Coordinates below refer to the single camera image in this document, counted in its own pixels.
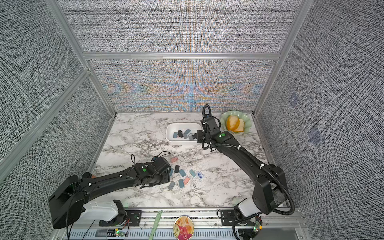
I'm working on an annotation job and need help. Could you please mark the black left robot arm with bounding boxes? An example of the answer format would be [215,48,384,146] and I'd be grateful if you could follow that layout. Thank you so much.
[48,158,171,230]

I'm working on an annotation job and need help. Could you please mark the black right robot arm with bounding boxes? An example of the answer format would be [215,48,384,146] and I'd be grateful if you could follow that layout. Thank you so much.
[196,130,296,219]

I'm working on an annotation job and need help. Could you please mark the teal eraser bottom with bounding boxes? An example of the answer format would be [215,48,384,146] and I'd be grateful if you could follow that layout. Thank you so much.
[178,179,184,189]

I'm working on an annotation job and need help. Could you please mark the white storage box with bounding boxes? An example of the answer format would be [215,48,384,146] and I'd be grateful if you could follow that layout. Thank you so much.
[166,123,202,146]

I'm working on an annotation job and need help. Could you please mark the blue white wrapped eraser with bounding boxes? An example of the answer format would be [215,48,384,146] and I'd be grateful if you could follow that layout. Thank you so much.
[197,172,205,180]

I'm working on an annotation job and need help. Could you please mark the bread pieces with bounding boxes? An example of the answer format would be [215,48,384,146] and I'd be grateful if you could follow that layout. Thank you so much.
[226,115,245,133]

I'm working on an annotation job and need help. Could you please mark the green scalloped plate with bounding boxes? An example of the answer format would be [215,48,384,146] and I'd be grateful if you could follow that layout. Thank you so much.
[220,111,252,134]

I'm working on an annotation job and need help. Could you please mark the round colourful tin lid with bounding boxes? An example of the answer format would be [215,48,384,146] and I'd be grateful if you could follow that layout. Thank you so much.
[173,216,195,240]

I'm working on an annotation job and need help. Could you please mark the orange black-capped jar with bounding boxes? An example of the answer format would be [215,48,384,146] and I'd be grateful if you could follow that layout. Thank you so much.
[82,172,96,179]

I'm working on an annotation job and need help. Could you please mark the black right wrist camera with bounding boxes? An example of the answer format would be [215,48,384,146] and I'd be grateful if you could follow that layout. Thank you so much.
[201,116,222,135]

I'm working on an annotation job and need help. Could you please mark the green strip on rail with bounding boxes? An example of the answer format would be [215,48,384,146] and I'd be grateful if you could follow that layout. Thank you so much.
[148,211,163,240]

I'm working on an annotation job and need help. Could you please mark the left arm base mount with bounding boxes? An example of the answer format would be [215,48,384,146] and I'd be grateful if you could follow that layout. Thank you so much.
[98,200,143,228]

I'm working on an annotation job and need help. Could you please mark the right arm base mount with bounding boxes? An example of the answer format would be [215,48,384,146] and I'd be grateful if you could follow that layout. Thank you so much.
[217,209,256,226]

